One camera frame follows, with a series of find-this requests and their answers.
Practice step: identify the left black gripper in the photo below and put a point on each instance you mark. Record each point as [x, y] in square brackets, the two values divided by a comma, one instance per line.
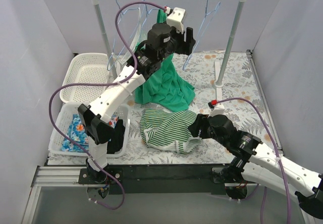
[183, 42]

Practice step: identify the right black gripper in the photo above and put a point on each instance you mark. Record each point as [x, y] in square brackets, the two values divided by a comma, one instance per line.
[200, 127]

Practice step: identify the green white striped tank top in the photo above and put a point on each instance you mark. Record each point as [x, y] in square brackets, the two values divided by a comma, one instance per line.
[169, 131]

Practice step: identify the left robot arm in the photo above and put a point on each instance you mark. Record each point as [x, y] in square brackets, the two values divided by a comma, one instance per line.
[96, 115]

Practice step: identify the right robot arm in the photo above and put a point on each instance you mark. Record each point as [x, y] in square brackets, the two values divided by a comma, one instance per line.
[255, 161]

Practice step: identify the solid green tank top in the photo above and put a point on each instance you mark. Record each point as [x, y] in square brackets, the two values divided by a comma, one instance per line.
[166, 88]

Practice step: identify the pale white tank top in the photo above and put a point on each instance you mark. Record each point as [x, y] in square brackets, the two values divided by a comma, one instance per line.
[121, 58]

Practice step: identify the floral table cloth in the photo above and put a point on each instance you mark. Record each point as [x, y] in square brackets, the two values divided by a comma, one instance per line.
[244, 107]

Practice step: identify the white perforated basket rear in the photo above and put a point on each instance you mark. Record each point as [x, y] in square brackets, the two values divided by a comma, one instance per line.
[85, 68]

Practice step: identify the blue floral garment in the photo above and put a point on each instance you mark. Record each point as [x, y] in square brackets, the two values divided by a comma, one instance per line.
[76, 132]

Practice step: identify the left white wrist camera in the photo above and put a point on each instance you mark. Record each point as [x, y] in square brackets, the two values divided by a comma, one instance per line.
[175, 18]

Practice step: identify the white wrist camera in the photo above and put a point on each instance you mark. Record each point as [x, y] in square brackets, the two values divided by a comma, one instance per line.
[175, 18]
[216, 108]

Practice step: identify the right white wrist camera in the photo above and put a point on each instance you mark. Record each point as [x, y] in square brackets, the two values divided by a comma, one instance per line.
[216, 108]

